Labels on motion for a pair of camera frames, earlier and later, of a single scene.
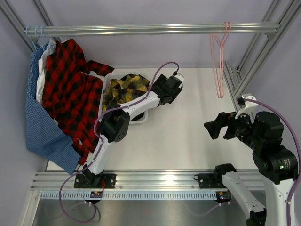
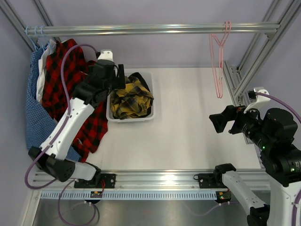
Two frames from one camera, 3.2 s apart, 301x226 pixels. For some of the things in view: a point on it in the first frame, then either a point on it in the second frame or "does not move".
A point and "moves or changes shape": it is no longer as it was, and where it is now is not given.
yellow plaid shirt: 125,90 moves or changes shape
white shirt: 42,69 does not move
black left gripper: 160,81 -> 119,80
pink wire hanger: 217,51 does not move
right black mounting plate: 210,181 does not move
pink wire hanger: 217,55 does not move
